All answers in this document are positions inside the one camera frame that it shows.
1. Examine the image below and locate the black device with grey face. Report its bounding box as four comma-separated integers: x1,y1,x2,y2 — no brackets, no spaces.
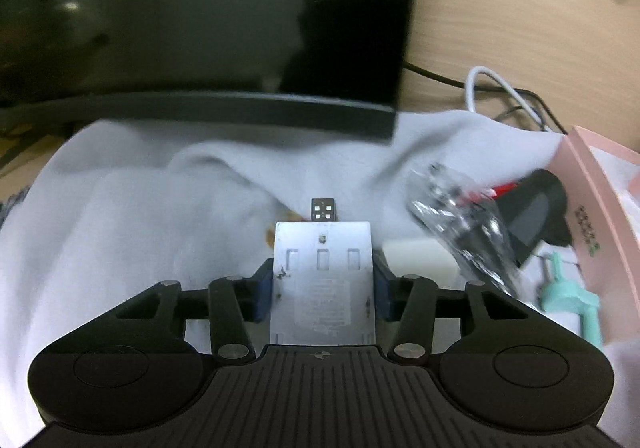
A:
502,169,571,270

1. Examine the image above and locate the white cable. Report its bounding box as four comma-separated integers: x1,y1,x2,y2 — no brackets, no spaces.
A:
466,67,571,134

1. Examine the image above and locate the black computer monitor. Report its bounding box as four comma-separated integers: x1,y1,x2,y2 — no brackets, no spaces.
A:
0,0,421,147

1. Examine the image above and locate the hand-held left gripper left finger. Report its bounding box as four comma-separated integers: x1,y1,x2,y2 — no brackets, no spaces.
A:
107,260,275,363

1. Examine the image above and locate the light grey fleece cloth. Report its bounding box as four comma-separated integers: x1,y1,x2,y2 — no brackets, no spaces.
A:
0,108,640,448

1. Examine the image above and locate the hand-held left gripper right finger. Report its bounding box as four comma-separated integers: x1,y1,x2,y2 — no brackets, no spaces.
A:
374,252,538,363

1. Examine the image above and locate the silver metal device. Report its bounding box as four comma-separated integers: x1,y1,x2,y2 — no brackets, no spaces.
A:
269,198,377,346

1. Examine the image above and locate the black cable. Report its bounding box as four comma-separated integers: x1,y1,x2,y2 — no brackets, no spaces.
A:
404,60,571,134

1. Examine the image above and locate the clear bag with black cylinder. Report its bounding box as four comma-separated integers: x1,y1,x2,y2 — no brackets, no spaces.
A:
407,163,526,299

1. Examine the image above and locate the pink cardboard box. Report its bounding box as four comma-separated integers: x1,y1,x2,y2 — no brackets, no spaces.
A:
552,125,640,347

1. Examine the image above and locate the mint green plastic item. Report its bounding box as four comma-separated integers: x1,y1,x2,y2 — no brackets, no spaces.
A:
537,250,604,349

